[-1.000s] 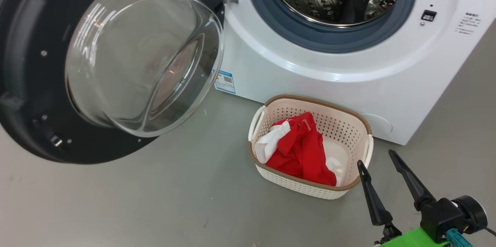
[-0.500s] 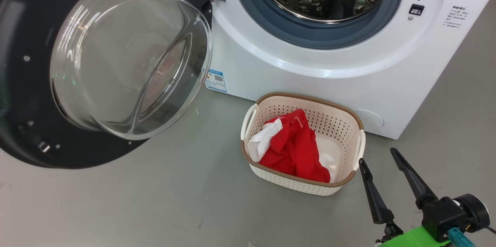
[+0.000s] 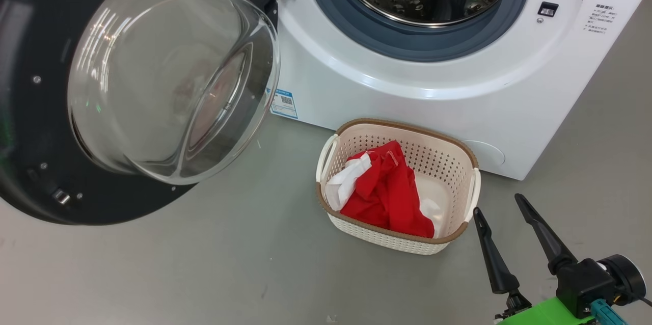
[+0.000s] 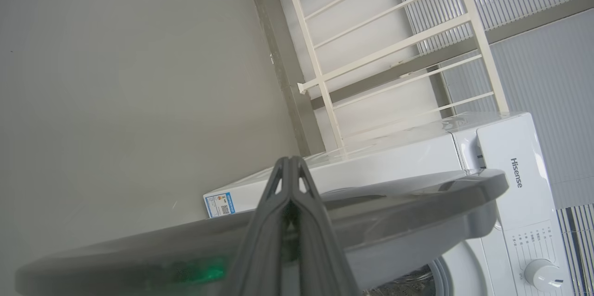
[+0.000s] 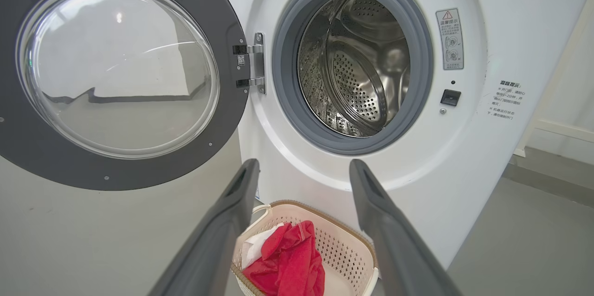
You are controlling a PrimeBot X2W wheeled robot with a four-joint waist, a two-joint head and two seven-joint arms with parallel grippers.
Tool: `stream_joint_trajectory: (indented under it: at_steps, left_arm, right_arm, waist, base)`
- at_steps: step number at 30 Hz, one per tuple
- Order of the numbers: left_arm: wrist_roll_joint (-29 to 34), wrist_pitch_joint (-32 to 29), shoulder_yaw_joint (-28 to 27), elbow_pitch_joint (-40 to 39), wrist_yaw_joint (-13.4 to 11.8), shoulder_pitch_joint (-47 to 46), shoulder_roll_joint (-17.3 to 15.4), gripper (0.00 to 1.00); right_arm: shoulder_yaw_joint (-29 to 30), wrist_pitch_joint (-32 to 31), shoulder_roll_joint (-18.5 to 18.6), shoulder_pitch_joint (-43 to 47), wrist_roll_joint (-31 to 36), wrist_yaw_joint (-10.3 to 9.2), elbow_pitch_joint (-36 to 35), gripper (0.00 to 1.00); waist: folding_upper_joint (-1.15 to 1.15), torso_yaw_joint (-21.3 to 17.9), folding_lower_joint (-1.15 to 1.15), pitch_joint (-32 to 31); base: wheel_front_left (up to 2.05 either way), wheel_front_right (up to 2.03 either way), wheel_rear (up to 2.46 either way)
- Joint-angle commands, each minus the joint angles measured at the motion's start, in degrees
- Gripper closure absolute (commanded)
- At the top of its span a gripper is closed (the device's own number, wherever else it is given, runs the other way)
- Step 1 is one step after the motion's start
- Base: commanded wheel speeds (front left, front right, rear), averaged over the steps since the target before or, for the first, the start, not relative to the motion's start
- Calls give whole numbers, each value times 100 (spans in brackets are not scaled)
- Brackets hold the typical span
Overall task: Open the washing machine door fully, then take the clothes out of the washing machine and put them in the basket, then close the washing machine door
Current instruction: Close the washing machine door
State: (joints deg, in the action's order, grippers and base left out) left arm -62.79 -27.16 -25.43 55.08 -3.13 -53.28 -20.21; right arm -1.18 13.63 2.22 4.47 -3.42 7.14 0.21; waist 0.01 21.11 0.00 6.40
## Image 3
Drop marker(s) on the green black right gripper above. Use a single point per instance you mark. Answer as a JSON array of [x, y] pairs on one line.
[[545, 315]]

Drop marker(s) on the red garment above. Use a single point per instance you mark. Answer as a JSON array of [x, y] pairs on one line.
[[387, 192]]

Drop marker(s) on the dark grey washing machine door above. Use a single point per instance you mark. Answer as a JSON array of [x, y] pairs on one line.
[[30, 111]]

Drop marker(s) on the cream perforated laundry basket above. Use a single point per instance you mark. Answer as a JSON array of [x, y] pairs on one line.
[[387, 243]]

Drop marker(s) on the white front-load washing machine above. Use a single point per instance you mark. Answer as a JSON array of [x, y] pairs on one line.
[[407, 90]]

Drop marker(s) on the blue white energy label sticker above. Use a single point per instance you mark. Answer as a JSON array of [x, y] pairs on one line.
[[283, 103]]

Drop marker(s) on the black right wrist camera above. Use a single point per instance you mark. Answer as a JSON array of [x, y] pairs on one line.
[[586, 284]]

